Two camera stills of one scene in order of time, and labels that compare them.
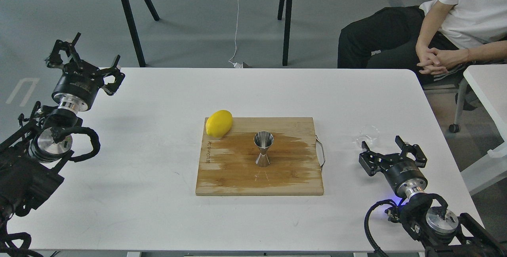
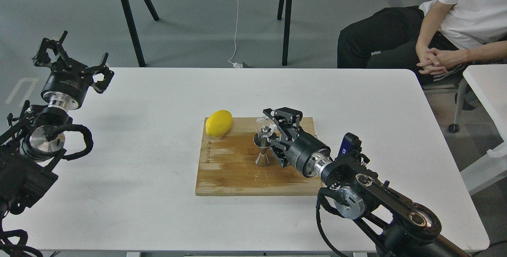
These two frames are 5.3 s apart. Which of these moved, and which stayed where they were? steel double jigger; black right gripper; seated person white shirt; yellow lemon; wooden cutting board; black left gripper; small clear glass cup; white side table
Moved: black left gripper; black right gripper; small clear glass cup
Stayed: wooden cutting board; white side table; steel double jigger; seated person white shirt; yellow lemon
